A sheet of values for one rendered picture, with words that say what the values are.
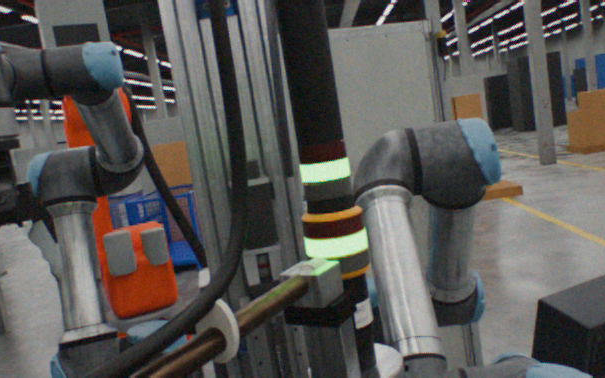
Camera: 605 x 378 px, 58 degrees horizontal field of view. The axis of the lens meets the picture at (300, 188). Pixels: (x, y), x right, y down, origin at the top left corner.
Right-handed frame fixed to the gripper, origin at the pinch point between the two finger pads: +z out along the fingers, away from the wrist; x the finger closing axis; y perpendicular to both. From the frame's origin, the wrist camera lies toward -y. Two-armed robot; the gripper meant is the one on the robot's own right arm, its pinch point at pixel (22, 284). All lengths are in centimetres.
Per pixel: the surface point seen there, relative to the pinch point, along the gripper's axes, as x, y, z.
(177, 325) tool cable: -12, -60, -8
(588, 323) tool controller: -83, -21, 25
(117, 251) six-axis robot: -31, 330, 57
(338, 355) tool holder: -22, -53, -1
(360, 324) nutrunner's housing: -25, -52, -2
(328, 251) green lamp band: -24, -52, -7
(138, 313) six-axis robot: -37, 339, 108
